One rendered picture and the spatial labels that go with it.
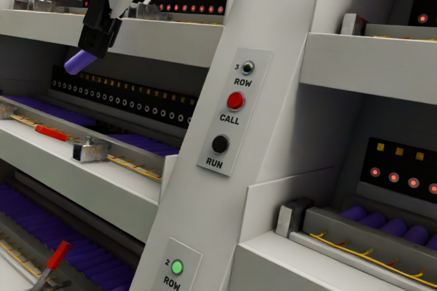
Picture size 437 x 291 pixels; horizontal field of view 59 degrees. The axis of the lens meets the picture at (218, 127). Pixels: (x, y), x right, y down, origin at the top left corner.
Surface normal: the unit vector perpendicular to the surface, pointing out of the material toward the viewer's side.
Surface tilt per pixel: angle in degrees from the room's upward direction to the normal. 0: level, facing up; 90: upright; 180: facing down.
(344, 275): 17
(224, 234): 90
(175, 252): 90
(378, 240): 107
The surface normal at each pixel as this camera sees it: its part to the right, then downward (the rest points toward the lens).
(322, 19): 0.77, 0.22
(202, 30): -0.61, 0.01
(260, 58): -0.54, -0.27
